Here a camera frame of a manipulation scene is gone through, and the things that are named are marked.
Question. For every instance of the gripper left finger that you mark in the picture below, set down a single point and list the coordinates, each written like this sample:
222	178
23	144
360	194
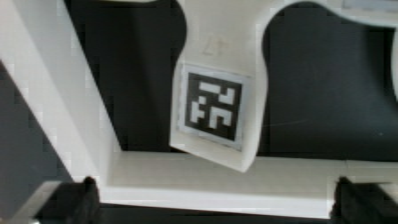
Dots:
62	204

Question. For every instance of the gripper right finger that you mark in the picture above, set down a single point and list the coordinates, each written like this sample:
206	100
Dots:
362	204

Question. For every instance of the white cross-shaped table base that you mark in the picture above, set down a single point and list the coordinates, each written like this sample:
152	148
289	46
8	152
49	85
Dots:
220	76

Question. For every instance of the white left fence bar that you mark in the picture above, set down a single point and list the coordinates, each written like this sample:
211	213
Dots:
46	65

